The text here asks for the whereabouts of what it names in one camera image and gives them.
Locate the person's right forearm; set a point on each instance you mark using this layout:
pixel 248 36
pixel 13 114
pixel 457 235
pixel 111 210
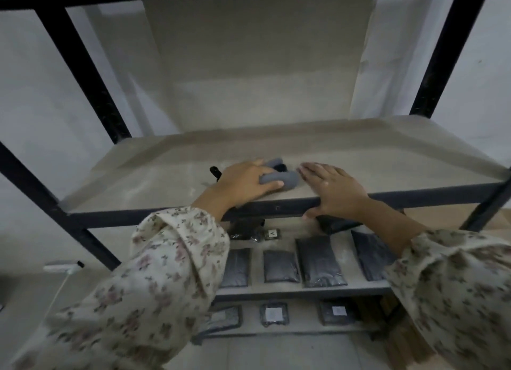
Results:
pixel 451 286

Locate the small packet with letter label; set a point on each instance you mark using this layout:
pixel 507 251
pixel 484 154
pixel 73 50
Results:
pixel 272 233

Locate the grey cloth item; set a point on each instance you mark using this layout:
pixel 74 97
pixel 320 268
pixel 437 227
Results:
pixel 289 180

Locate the person's left forearm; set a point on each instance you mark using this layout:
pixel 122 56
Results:
pixel 159 286

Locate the person's right thumb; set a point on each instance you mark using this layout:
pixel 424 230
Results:
pixel 312 213

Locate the person's left thumb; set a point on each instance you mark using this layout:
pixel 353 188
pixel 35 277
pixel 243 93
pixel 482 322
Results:
pixel 272 186

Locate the dark grey plastic packet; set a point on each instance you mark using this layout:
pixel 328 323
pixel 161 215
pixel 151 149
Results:
pixel 320 262
pixel 235 268
pixel 280 266
pixel 371 256

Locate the person's left hand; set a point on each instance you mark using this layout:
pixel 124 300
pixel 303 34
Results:
pixel 235 188

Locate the dark packet with white label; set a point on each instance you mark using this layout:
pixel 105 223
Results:
pixel 225 320
pixel 337 312
pixel 274 314

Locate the beige shelf board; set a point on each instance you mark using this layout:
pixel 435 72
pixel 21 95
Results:
pixel 303 321
pixel 258 262
pixel 359 154

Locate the black metal shelving rack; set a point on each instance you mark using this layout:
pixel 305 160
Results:
pixel 80 62

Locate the black glossy packet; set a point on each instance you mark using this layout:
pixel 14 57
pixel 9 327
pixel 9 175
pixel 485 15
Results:
pixel 335 225
pixel 243 230

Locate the person's right hand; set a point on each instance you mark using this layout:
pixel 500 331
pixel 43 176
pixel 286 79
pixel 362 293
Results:
pixel 339 194

